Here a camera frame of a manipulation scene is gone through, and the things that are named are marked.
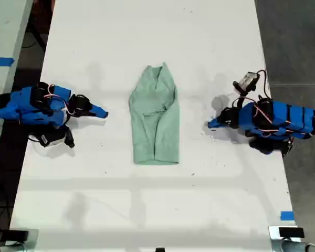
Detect pale green T-shirt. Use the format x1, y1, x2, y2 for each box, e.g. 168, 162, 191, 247
128, 62, 181, 166

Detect small black box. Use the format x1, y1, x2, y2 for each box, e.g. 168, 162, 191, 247
8, 229, 30, 244
278, 227, 306, 239

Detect black camera stalk gripper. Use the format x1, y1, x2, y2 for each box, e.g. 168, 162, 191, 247
232, 90, 250, 109

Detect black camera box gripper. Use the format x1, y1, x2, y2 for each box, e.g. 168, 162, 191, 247
233, 71, 260, 93
38, 126, 76, 149

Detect white side table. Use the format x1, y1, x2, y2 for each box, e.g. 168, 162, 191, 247
0, 0, 34, 169

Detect silver metal table clamp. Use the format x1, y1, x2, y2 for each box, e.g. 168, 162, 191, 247
0, 227, 40, 252
268, 225, 315, 252

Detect short blue tape strip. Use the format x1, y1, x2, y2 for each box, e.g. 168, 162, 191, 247
280, 211, 296, 222

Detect black camera cable gripper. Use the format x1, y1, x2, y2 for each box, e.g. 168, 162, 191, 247
27, 133, 43, 144
256, 69, 273, 101

